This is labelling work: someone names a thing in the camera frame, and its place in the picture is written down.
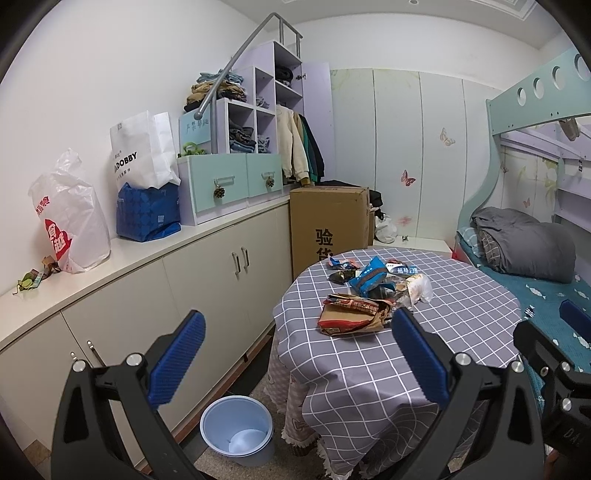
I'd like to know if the white crumpled plastic wrapper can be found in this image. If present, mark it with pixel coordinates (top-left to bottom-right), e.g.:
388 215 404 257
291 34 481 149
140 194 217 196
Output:
405 273 433 305

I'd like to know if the small trash on counter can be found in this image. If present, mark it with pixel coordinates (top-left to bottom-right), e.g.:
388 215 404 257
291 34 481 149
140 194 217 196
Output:
13 256 61 295

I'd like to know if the folded clothes stack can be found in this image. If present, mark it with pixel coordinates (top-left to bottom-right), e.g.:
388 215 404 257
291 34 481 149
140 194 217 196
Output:
183 69 249 113

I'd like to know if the white long floor cabinet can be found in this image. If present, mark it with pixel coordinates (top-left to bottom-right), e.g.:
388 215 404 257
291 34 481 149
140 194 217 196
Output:
1 198 293 466

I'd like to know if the grey checked tablecloth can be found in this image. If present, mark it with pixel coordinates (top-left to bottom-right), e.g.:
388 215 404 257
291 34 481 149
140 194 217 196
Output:
273 248 521 479

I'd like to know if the blue snack package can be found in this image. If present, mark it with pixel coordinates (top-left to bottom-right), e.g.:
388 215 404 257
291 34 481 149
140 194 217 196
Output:
349 256 389 297

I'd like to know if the teal bed sheet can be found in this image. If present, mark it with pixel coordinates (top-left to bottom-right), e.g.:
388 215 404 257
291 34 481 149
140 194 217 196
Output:
479 264 591 375

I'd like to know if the grey folded blanket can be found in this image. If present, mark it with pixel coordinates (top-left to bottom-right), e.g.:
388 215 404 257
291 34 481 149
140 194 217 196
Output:
472 207 576 283

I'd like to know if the light blue trash bin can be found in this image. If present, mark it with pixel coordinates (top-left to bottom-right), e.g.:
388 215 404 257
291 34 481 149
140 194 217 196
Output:
199 395 274 467

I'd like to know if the white red plastic bag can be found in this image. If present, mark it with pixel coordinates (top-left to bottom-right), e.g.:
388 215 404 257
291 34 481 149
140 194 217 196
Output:
28 149 111 274

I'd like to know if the teal drawer unit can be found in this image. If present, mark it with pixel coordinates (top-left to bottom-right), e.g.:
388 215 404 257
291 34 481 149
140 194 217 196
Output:
177 153 283 226

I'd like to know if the grey metal handrail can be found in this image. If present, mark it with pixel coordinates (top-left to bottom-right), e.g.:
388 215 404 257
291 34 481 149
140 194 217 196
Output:
193 12 304 154

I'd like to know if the pink blue snack wrapper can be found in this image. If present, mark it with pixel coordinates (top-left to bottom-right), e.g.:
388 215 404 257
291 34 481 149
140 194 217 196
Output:
327 256 361 271

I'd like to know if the cream hanging jacket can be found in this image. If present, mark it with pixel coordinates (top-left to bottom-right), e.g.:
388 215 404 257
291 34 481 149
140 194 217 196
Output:
276 105 311 185

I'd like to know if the brown cardboard box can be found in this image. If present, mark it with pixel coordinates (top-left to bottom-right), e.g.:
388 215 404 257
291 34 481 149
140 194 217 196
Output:
290 186 370 276

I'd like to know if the black gold snack wrapper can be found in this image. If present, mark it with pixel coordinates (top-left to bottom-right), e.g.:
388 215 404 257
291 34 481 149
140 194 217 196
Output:
329 269 356 285

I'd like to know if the pink plaid table skirt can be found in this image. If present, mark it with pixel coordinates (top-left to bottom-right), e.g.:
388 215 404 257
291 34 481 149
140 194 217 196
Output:
263 332 331 479

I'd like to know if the white wardrobe with butterflies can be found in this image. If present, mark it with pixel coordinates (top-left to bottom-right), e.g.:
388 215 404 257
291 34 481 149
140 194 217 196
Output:
327 69 499 244

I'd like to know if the white paper shopping bag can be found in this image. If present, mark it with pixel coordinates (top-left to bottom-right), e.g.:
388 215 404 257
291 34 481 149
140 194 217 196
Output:
110 111 181 191

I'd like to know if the blue patterned bag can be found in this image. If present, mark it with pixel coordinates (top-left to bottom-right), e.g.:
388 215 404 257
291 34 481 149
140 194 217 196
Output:
116 183 181 242

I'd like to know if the red brown snack bag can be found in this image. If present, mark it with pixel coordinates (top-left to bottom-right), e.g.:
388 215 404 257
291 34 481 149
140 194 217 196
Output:
317 294 394 336

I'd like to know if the teal bunk bed frame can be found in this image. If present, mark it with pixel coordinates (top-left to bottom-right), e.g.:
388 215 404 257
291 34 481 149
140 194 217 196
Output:
458 48 590 269

